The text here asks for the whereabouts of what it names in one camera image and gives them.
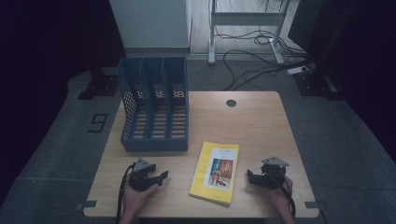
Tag white metal desk frame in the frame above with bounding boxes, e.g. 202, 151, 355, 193
207, 0, 292, 65

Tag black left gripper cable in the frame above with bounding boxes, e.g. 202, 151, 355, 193
116, 161, 137, 224

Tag person's right hand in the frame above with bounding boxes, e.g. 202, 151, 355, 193
264, 175, 296, 217

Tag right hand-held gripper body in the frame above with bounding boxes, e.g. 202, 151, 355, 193
261, 156, 290, 189

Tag blue plastic file rack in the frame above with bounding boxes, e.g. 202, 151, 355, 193
116, 56, 190, 153

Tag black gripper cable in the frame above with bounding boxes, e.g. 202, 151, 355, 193
116, 161, 137, 224
273, 174, 297, 218

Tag yellow book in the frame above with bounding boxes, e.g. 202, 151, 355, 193
189, 141, 240, 207

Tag white cabinet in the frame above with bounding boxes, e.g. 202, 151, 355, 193
108, 0, 192, 54

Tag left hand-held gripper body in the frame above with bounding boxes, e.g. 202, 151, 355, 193
129, 157, 158, 192

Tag black stand base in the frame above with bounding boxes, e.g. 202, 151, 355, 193
77, 66, 120, 101
293, 63, 344, 101

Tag tangled black floor cables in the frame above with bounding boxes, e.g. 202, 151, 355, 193
214, 26, 307, 58

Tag white power strip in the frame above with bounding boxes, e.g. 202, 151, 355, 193
287, 65, 309, 77

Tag long black floor cable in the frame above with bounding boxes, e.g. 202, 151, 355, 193
221, 49, 312, 91

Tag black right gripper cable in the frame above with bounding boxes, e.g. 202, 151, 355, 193
273, 174, 297, 218

